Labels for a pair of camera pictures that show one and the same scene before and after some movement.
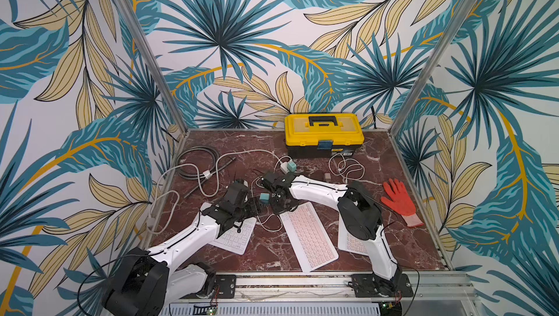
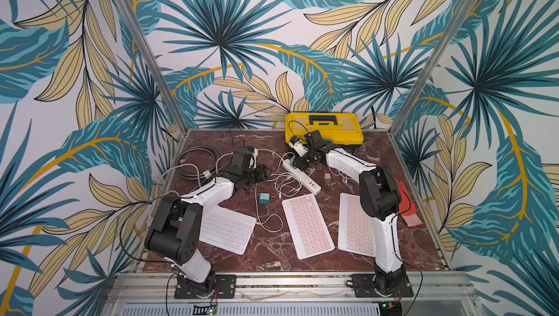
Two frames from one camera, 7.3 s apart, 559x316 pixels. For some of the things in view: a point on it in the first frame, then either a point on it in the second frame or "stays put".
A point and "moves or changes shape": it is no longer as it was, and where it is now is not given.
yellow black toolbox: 319,135 stays put
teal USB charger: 264,198 stays put
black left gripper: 255,207 → 262,174
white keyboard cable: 267,229 moves or changes shape
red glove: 402,202 stays put
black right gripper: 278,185 → 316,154
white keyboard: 234,242 stays put
